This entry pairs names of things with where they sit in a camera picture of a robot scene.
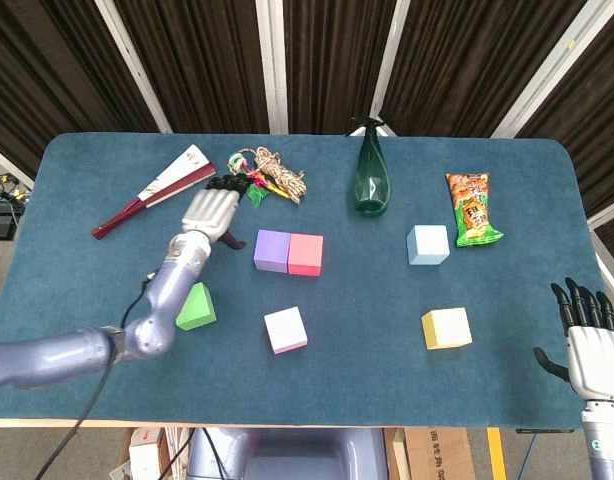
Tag dark green glass bottle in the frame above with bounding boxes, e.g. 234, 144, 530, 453
350, 116, 392, 218

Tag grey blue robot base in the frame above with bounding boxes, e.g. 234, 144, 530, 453
186, 427, 391, 480

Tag yellow foam cube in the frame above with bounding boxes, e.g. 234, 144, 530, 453
420, 306, 474, 351

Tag white cardboard box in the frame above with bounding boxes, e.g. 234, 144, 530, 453
128, 427, 168, 480

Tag dark brown pleated curtain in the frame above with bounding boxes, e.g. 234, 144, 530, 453
0, 0, 614, 216

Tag brown cardboard box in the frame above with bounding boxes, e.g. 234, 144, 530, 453
404, 426, 476, 480

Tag pale pink foam cube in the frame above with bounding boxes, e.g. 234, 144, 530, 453
263, 306, 309, 355

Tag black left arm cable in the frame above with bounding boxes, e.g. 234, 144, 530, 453
34, 272, 156, 480

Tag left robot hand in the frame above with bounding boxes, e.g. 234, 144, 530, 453
180, 174, 249, 250

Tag colourful tassel ornament green leaves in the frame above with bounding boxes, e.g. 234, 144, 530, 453
226, 148, 283, 208

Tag purple foam cube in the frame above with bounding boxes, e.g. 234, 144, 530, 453
253, 229, 292, 274

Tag orange green snack bag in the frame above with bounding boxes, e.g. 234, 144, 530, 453
445, 172, 505, 249

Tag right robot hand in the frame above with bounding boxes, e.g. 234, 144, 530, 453
532, 277, 614, 401

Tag braided beige rope bundle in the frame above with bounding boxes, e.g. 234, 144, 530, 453
254, 145, 308, 206

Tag folding fan dark red ribs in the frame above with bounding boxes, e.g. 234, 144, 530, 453
91, 144, 218, 241

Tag light blue foam cube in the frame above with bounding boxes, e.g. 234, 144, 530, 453
406, 224, 451, 266

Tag red foam cube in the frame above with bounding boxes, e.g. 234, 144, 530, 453
287, 232, 325, 277

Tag blue felt table mat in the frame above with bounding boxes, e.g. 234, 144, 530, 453
0, 132, 614, 429

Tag white metal frame post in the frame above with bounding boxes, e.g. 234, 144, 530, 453
586, 195, 614, 229
94, 0, 173, 134
490, 0, 602, 139
0, 141, 36, 190
369, 0, 411, 137
255, 0, 290, 135

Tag green foam cube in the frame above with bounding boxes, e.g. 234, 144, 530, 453
175, 281, 218, 332

